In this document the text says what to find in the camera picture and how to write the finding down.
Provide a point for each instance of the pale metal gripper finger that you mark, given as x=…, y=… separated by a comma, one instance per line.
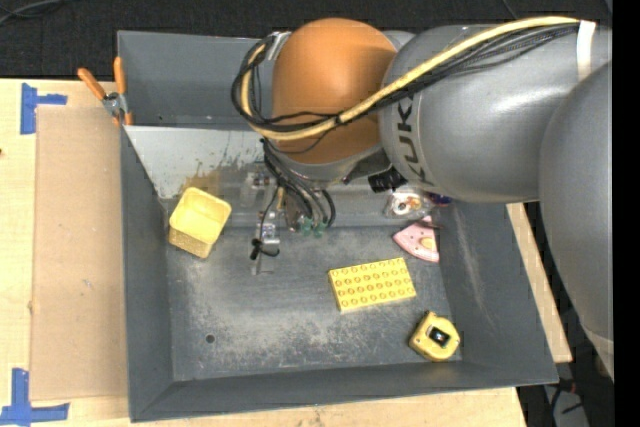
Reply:
x=256, y=192
x=264, y=260

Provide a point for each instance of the grey metal bin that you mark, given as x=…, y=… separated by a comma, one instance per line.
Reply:
x=280, y=315

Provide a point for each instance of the yellow plastic basket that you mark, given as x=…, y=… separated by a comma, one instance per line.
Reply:
x=200, y=220

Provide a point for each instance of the yellow studded building plate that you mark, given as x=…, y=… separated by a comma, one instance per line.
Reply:
x=372, y=284

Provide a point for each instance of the yellow tape measure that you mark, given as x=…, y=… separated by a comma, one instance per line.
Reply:
x=434, y=337

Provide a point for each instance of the brown cardboard board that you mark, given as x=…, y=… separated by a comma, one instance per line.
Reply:
x=75, y=240

